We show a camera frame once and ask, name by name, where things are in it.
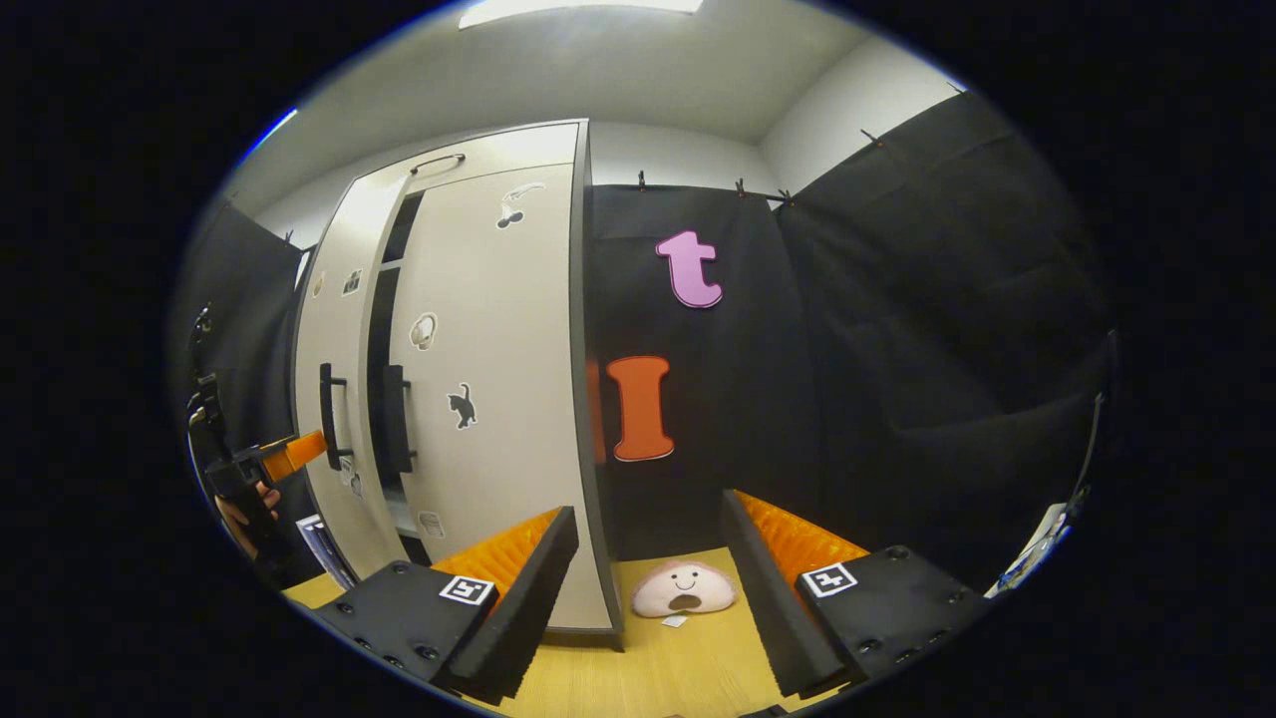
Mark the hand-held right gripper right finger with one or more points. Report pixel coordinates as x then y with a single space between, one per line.
773 608

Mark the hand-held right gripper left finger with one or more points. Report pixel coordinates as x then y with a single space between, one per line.
528 608

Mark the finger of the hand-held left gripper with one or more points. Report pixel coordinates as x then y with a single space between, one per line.
299 457

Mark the pink plush face toy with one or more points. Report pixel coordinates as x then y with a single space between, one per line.
683 583

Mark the small white paper tag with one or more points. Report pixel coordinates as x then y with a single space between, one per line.
675 621

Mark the white cabinet left door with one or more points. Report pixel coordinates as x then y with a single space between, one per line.
339 339

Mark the white cabinet door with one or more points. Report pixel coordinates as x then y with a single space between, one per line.
339 339
498 329

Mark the white cabinet right door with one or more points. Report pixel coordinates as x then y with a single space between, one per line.
498 329

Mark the white printed object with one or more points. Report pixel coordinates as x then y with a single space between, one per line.
1037 548

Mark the black backdrop cloth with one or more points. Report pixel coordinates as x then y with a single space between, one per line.
897 349

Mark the white cabinet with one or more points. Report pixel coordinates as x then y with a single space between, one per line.
581 299

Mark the narrow ceiling light strip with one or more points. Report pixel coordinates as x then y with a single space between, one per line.
274 130

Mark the white cabinet drawer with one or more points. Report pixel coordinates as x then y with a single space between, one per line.
518 145

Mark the wide ceiling light panel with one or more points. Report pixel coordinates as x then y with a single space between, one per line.
578 8

